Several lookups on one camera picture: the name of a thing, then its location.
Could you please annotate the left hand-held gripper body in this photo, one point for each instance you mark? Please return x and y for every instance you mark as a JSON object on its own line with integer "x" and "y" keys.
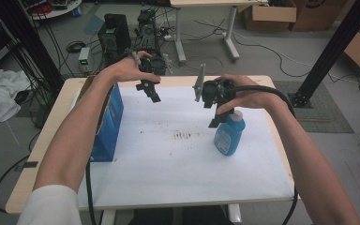
{"x": 156, "y": 65}

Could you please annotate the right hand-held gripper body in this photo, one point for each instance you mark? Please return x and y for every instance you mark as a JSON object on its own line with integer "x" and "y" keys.
{"x": 212, "y": 92}

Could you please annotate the blue plastic bottle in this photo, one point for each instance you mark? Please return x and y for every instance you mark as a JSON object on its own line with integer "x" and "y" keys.
{"x": 229, "y": 136}

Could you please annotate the blue cardboard box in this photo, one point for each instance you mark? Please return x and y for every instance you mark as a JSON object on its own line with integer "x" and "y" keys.
{"x": 109, "y": 131}

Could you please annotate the person's left hand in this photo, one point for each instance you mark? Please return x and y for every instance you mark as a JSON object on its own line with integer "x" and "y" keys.
{"x": 126, "y": 69}

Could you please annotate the person's right hand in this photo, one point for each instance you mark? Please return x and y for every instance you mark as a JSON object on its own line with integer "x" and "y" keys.
{"x": 251, "y": 98}

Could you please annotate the black computer tower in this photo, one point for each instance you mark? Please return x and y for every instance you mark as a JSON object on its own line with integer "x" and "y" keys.
{"x": 115, "y": 34}

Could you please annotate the white table mat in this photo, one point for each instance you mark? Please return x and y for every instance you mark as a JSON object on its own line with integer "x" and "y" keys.
{"x": 181, "y": 168}

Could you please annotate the white power supply unit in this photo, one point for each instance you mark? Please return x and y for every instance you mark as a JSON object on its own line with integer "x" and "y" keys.
{"x": 84, "y": 59}

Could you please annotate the white-legged wooden desk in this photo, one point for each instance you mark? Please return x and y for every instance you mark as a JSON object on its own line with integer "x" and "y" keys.
{"x": 206, "y": 2}

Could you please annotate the white table leg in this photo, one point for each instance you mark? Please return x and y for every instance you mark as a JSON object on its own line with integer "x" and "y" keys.
{"x": 235, "y": 214}
{"x": 107, "y": 217}

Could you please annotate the small cardboard box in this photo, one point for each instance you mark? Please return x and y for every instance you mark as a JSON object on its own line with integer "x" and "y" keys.
{"x": 270, "y": 17}

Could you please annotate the person's dark legs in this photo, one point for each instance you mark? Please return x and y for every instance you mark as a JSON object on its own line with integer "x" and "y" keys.
{"x": 181, "y": 216}

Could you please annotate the grey floor mat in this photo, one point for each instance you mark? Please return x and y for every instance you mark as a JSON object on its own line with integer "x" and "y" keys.
{"x": 325, "y": 115}

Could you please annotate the round white table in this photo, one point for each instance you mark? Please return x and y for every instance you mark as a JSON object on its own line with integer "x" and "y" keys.
{"x": 57, "y": 11}

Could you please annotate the large cardboard box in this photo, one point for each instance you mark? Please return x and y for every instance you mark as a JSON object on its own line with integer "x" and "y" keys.
{"x": 318, "y": 14}

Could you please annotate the black tape strip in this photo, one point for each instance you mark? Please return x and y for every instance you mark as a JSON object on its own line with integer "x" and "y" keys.
{"x": 28, "y": 164}

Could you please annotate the open-frame computer case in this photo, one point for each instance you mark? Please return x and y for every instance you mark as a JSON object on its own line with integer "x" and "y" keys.
{"x": 147, "y": 29}

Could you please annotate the black metal frame post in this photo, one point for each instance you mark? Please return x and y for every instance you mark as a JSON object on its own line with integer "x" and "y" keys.
{"x": 34, "y": 40}
{"x": 331, "y": 53}

